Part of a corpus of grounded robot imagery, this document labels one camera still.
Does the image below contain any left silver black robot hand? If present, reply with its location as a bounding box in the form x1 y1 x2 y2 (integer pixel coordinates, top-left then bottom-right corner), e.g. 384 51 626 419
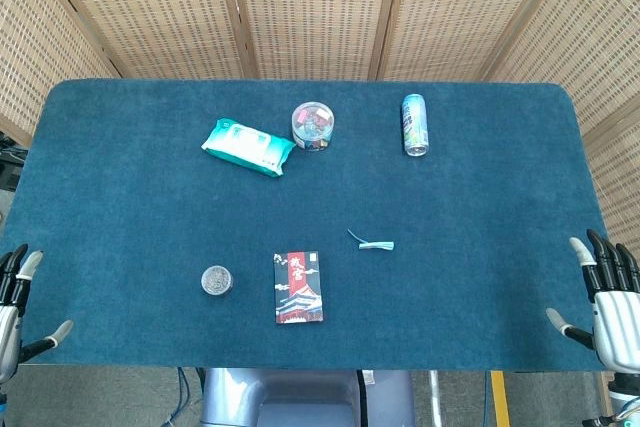
0 243 75 384

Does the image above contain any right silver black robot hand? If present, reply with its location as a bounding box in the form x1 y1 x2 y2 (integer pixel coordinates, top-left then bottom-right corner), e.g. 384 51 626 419
545 229 640 374

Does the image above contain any small teal stick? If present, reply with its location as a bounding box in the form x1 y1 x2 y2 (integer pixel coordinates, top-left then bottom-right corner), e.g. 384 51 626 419
348 229 396 252

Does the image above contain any yellow floor tape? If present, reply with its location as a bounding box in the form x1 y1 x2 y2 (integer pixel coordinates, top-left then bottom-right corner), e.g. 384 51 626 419
491 370 512 427

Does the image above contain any bamboo screen panel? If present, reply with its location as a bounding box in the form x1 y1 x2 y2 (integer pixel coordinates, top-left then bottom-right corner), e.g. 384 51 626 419
224 0 404 81
32 0 259 81
377 0 569 82
484 0 640 131
579 99 640 273
0 0 121 146

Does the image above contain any black equipment stand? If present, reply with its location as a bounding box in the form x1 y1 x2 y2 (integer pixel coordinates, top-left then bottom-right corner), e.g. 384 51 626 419
0 130 29 193

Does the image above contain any dark blue table carpet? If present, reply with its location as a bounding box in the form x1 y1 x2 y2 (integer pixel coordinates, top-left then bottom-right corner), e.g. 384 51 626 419
0 78 629 373

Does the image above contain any small round silver tin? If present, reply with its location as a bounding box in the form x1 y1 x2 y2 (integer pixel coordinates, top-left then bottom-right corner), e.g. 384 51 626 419
200 264 235 298

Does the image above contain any blue white drink can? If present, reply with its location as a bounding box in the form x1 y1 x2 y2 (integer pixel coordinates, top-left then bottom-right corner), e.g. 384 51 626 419
401 93 430 158

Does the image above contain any black red palace print box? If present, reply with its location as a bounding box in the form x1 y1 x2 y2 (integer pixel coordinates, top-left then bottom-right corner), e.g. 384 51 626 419
273 250 325 325

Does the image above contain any green wet wipes pack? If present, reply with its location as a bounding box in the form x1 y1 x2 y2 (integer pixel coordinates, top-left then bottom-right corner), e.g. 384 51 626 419
201 117 297 179

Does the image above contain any silver robot torso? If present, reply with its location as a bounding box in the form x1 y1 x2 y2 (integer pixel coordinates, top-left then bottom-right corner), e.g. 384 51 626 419
199 368 416 427

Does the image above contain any clear jar of colourful clips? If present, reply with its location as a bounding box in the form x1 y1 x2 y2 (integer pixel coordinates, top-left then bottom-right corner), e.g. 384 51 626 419
291 101 337 153

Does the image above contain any blue floor cable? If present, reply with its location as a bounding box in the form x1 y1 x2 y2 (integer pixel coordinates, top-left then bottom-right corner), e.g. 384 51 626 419
167 368 195 427

